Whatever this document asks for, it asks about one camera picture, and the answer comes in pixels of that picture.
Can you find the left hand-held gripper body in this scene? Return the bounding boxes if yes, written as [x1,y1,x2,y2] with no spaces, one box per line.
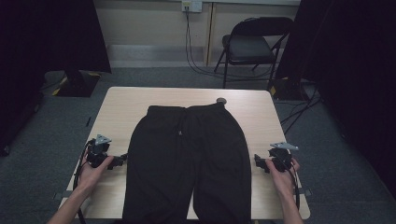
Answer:
[84,133,113,169]

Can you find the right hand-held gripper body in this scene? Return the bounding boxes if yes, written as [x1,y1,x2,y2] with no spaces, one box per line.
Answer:
[268,142,299,173]

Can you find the black pants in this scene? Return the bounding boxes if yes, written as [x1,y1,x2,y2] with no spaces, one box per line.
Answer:
[121,102,252,224]

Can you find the person's right hand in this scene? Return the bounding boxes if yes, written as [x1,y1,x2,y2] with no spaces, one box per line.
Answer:
[264,157,302,198]

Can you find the person's left hand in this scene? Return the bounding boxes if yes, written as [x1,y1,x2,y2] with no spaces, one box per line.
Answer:
[75,155,115,196]

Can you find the grey tape strip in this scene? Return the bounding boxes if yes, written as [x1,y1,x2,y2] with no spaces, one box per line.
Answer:
[52,190,73,201]
[293,188,313,197]

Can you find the black stand base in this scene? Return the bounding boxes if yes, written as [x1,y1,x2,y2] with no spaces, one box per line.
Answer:
[268,77,310,101]
[55,69,102,98]

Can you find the black folding chair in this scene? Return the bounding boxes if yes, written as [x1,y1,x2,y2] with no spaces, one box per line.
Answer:
[213,16,295,90]

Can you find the black curtain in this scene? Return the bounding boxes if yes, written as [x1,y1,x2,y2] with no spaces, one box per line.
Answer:
[275,0,396,199]
[0,0,112,157]

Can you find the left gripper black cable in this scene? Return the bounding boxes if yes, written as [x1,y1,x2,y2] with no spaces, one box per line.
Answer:
[72,139,94,224]

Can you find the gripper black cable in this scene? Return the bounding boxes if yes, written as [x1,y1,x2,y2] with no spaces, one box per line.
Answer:
[72,139,94,224]
[288,164,302,211]

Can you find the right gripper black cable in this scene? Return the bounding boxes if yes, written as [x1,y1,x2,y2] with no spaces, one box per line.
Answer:
[288,164,302,211]

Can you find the black floor cables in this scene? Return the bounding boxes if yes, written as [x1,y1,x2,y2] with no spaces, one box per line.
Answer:
[279,83,322,135]

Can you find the black wall socket cable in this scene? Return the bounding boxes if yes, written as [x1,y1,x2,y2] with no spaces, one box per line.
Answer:
[185,7,275,82]

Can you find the wooden wall strip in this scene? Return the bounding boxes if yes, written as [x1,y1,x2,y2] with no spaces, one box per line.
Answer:
[205,2,217,67]

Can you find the white wall socket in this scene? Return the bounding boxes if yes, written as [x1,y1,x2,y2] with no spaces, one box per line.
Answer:
[181,0,204,13]

